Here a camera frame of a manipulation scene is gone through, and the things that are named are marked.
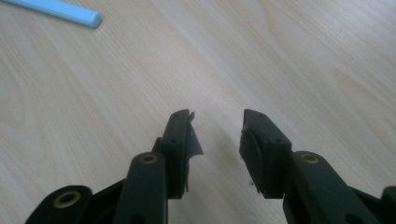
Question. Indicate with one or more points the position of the light blue plastic stick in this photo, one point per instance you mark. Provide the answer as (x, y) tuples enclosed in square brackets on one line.
[(70, 13)]

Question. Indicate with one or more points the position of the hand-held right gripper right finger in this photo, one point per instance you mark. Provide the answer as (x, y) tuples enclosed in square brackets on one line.
[(267, 155)]

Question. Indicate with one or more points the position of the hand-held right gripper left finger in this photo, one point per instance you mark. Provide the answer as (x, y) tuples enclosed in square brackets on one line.
[(176, 149)]

